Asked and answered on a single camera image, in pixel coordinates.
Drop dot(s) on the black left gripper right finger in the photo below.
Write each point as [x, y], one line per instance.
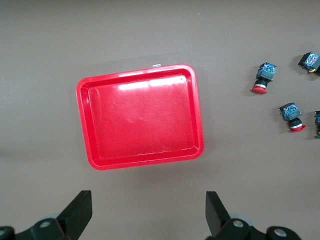
[220, 220]

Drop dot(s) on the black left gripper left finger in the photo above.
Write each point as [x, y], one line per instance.
[72, 217]

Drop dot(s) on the red push button switch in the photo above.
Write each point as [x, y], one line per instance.
[266, 71]
[290, 112]

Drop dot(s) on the red plastic tray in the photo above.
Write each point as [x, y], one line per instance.
[145, 120]

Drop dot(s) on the brown table cover cloth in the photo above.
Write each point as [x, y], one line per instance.
[37, 75]

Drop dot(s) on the green push button switch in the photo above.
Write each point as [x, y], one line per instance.
[317, 120]
[310, 60]

